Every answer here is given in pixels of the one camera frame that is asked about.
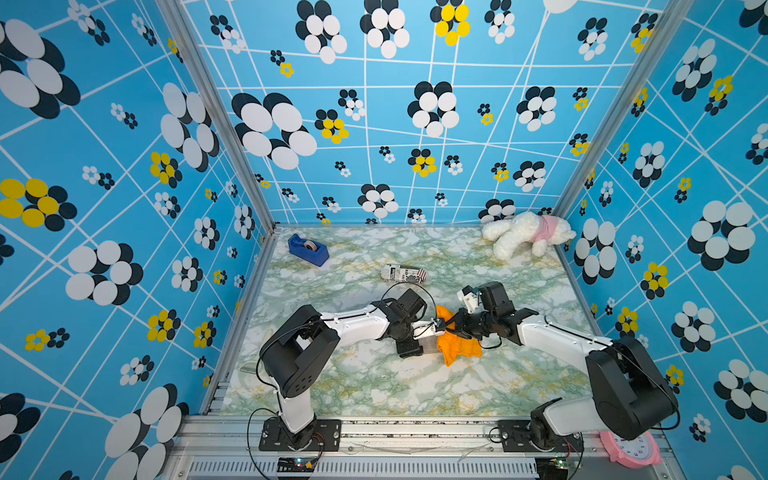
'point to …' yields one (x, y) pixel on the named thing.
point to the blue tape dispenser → (312, 252)
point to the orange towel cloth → (451, 345)
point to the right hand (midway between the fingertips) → (446, 326)
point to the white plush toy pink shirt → (541, 230)
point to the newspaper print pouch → (399, 273)
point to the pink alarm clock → (637, 452)
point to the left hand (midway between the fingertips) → (422, 337)
